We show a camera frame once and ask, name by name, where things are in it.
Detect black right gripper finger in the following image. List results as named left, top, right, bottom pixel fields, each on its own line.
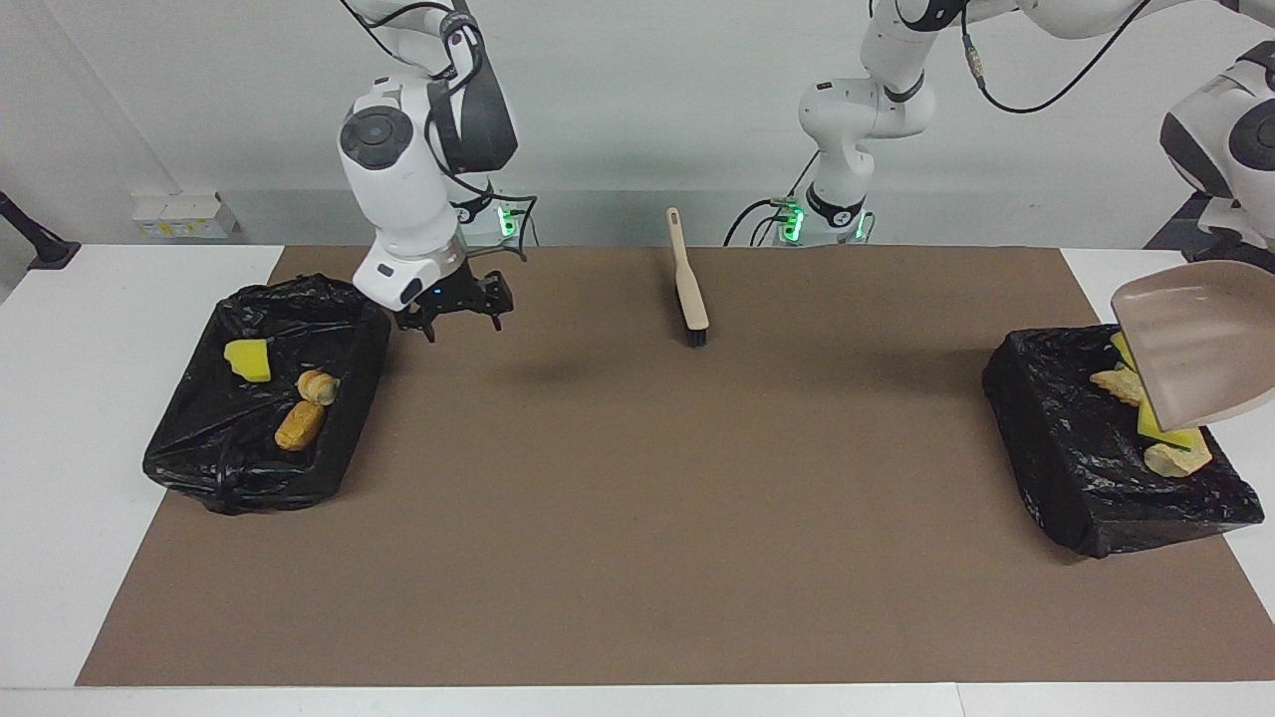
left=393, top=304, right=444, bottom=345
left=476, top=274, right=515, bottom=333

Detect orange brown sponge piece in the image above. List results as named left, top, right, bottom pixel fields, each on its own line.
left=275, top=400, right=328, bottom=452

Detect bright yellow sponge piece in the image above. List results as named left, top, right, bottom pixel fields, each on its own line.
left=223, top=339, right=272, bottom=383

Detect beige hand brush black bristles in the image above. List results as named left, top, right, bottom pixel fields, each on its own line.
left=665, top=207, right=710, bottom=348

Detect beige plastic dustpan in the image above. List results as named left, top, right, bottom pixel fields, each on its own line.
left=1111, top=260, right=1275, bottom=432

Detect bin with black bag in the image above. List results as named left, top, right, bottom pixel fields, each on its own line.
left=142, top=274, right=392, bottom=516
left=981, top=324, right=1266, bottom=559

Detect brown table mat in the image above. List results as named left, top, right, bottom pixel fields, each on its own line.
left=75, top=246, right=1275, bottom=688

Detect black stand foot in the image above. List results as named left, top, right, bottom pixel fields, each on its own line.
left=0, top=191, right=81, bottom=270

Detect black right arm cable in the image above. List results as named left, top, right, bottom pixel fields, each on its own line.
left=339, top=0, right=539, bottom=265

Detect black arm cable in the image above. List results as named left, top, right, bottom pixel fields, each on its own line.
left=339, top=0, right=539, bottom=265
left=956, top=0, right=1156, bottom=116

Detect white wall socket box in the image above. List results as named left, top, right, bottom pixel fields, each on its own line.
left=131, top=191, right=240, bottom=240

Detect black left base cable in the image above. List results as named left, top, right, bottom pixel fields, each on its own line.
left=722, top=149, right=828, bottom=247

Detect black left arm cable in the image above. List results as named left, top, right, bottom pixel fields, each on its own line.
left=956, top=0, right=1156, bottom=116

